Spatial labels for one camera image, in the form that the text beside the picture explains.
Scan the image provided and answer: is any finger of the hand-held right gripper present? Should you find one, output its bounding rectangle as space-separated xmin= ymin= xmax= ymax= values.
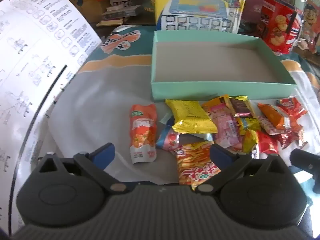
xmin=290 ymin=149 xmax=320 ymax=193

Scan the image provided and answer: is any pink snack packet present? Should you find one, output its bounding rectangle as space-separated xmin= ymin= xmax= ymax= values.
xmin=210 ymin=105 xmax=243 ymax=148

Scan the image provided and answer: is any tall orange snack packet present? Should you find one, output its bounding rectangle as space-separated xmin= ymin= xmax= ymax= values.
xmin=129 ymin=104 xmax=158 ymax=165

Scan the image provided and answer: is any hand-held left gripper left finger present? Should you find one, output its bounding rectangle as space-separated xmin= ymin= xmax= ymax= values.
xmin=32 ymin=142 xmax=127 ymax=195

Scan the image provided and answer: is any mint green cardboard box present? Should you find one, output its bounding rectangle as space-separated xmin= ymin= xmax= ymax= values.
xmin=151 ymin=30 xmax=298 ymax=102

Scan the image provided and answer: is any yellow red snack packet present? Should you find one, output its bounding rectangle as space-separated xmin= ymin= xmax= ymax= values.
xmin=242 ymin=129 xmax=280 ymax=155

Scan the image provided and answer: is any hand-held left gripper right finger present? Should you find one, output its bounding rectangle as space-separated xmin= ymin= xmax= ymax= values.
xmin=194 ymin=144 xmax=292 ymax=195

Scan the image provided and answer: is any printed blanket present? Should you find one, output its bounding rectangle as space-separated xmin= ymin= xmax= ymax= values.
xmin=47 ymin=25 xmax=320 ymax=188

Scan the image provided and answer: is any small gold orange packet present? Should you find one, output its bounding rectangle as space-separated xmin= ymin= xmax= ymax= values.
xmin=202 ymin=94 xmax=232 ymax=113

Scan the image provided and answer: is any white instruction sheet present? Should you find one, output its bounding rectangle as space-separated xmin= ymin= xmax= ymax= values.
xmin=0 ymin=0 xmax=102 ymax=235

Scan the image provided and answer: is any black white printed box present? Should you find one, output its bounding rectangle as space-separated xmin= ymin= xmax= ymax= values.
xmin=109 ymin=0 xmax=133 ymax=12

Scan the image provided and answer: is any red biscuit tin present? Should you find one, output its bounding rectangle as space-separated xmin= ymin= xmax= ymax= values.
xmin=260 ymin=0 xmax=300 ymax=54

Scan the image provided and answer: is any yellow blue toy tablet box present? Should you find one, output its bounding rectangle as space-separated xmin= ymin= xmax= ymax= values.
xmin=155 ymin=0 xmax=248 ymax=33

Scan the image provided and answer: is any brown gold snack packet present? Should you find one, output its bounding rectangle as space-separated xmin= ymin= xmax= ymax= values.
xmin=229 ymin=95 xmax=256 ymax=118

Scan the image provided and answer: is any striped orange snack packet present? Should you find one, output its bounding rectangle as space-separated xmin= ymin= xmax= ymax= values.
xmin=176 ymin=141 xmax=222 ymax=191

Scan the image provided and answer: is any yellow green biscuit packet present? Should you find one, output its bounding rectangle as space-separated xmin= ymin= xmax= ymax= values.
xmin=237 ymin=117 xmax=262 ymax=136

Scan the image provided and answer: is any long orange snack packet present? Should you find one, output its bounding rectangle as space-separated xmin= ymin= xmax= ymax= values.
xmin=257 ymin=103 xmax=286 ymax=130

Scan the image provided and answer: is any blue pink candy packet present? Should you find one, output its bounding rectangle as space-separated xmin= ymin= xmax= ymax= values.
xmin=156 ymin=126 xmax=181 ymax=152

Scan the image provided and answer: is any red foil candy packet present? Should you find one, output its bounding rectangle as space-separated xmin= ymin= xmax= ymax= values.
xmin=280 ymin=126 xmax=308 ymax=148

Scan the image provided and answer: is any pink cardboard box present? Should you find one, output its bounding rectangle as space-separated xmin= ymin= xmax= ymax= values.
xmin=244 ymin=0 xmax=273 ymax=23

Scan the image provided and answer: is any red rainbow candy packet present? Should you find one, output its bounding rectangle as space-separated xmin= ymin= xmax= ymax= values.
xmin=276 ymin=97 xmax=308 ymax=121

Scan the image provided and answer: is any cartoon figure packaging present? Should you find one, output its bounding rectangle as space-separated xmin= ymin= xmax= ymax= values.
xmin=301 ymin=0 xmax=320 ymax=53

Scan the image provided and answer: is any pink white leaf packet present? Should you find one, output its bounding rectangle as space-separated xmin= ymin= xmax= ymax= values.
xmin=259 ymin=117 xmax=283 ymax=136

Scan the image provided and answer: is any yellow wafer packet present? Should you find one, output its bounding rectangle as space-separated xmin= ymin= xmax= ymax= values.
xmin=165 ymin=99 xmax=218 ymax=134

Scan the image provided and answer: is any dark flat case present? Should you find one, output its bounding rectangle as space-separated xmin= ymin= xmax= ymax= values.
xmin=102 ymin=5 xmax=145 ymax=21

